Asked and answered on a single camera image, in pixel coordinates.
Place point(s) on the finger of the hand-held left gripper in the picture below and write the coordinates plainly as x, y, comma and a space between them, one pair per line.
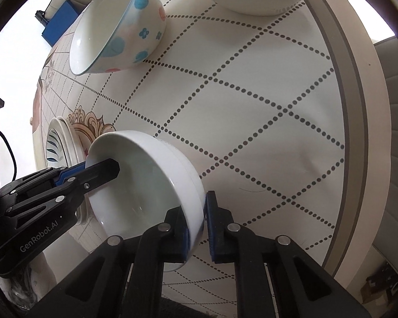
69, 174
101, 172

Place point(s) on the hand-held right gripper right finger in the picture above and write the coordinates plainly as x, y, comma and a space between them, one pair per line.
211, 232

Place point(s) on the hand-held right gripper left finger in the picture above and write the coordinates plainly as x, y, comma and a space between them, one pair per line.
185, 246

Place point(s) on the blue leaf pattern plate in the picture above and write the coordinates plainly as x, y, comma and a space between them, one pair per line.
54, 145

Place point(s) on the white plate grey floral print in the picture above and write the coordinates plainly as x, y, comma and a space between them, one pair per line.
84, 213

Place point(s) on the plain white bowl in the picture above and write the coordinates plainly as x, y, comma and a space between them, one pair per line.
146, 185

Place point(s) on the blue dotted white bowl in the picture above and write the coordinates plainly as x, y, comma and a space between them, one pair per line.
96, 29

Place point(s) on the black folding frame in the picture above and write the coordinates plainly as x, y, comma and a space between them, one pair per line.
42, 16

